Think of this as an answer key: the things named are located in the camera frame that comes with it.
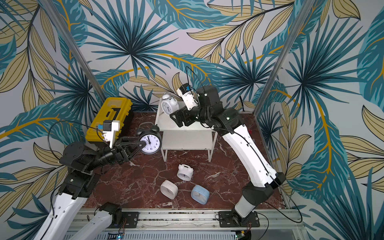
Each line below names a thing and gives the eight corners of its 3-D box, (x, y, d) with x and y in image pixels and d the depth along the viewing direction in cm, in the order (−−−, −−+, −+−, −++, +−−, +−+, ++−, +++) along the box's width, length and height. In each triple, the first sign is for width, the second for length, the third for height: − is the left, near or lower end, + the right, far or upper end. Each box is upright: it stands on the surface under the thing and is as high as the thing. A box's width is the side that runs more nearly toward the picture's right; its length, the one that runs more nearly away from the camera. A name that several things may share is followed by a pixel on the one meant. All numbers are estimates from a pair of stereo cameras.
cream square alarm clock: (160, 194, 83) (157, 189, 76) (166, 183, 87) (164, 178, 80) (174, 201, 81) (173, 196, 74) (179, 190, 85) (178, 185, 78)
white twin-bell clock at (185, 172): (177, 178, 89) (176, 171, 81) (180, 170, 92) (179, 163, 85) (190, 182, 88) (190, 176, 80) (193, 174, 91) (193, 167, 83)
